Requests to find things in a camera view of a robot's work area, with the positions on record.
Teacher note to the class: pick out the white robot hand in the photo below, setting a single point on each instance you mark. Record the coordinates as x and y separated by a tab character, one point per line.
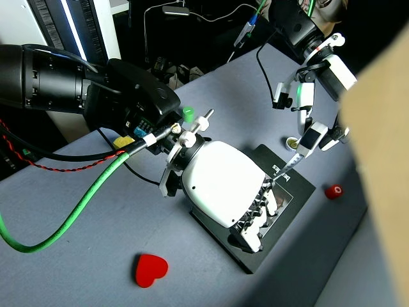
338	73
220	182

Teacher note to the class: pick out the grey tape measure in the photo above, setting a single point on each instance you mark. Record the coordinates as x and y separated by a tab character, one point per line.
311	140

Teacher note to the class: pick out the black Beatles book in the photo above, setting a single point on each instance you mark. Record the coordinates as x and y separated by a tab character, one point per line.
287	217

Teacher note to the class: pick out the person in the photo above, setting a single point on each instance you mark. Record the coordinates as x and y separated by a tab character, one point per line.
332	9

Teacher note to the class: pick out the green cylinder block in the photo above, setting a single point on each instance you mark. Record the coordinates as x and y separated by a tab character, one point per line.
188	115

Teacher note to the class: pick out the small bowl of green soup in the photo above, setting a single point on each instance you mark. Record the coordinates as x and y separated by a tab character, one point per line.
290	143

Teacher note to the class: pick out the beige cardboard panel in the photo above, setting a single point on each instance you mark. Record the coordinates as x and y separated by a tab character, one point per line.
383	160

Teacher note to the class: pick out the white plug connector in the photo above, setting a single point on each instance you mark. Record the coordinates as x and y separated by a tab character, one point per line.
244	32

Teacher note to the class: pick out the yellow block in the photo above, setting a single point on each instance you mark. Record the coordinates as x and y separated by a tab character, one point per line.
123	143

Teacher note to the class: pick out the red heart block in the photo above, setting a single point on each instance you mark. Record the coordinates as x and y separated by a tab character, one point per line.
150	270

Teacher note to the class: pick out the red cylinder block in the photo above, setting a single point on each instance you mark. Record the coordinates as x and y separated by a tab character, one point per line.
334	192

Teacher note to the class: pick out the black power strip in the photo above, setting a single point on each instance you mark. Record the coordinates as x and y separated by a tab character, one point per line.
179	72

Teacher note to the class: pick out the grey table cloth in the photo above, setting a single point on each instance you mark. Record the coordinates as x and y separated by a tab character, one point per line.
96	272

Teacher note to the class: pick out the grey power adapter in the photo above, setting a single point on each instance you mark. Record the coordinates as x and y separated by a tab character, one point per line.
176	10

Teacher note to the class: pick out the white cabinet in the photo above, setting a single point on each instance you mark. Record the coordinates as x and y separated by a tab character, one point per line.
22	22

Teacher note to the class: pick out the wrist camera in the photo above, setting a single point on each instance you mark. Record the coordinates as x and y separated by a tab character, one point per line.
171	185
281	97

